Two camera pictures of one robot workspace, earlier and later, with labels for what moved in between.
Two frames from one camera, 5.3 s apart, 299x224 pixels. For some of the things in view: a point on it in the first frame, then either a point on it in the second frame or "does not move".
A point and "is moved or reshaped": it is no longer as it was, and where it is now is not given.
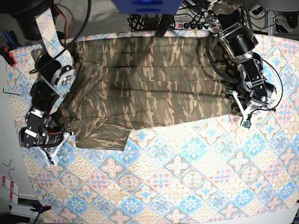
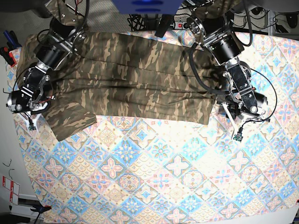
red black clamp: [8, 56] does not move
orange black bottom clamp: [39, 208] does not move
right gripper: [261, 95] -> [246, 103]
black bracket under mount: [166, 21] does not move
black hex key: [10, 93] does not move
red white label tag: [14, 188] does not move
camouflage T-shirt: [123, 84] is moved or reshaped
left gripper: [46, 139] -> [18, 101]
